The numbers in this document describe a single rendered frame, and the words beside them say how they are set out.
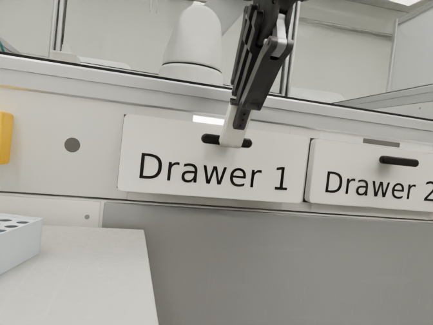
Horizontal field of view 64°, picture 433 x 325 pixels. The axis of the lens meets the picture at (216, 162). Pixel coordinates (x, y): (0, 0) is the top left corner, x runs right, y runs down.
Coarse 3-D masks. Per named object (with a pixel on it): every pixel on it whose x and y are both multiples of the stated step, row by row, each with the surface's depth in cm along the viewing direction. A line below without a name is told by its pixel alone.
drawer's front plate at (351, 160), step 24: (312, 144) 59; (336, 144) 59; (360, 144) 60; (312, 168) 59; (336, 168) 60; (360, 168) 61; (384, 168) 62; (408, 168) 63; (432, 168) 64; (312, 192) 59; (336, 192) 60; (360, 192) 61
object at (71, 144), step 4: (68, 140) 50; (72, 140) 50; (76, 140) 51; (64, 144) 50; (68, 144) 50; (72, 144) 51; (76, 144) 51; (80, 144) 51; (68, 148) 50; (72, 148) 51; (76, 148) 51
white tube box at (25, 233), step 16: (0, 224) 34; (16, 224) 34; (32, 224) 35; (0, 240) 30; (16, 240) 32; (32, 240) 35; (0, 256) 30; (16, 256) 32; (32, 256) 35; (0, 272) 30
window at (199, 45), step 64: (0, 0) 49; (64, 0) 51; (128, 0) 53; (192, 0) 55; (320, 0) 61; (384, 0) 64; (128, 64) 53; (192, 64) 56; (320, 64) 61; (384, 64) 65
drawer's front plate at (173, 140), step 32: (128, 128) 49; (160, 128) 50; (192, 128) 51; (128, 160) 49; (192, 160) 51; (224, 160) 52; (256, 160) 54; (288, 160) 55; (160, 192) 50; (192, 192) 51; (224, 192) 53; (256, 192) 54; (288, 192) 55
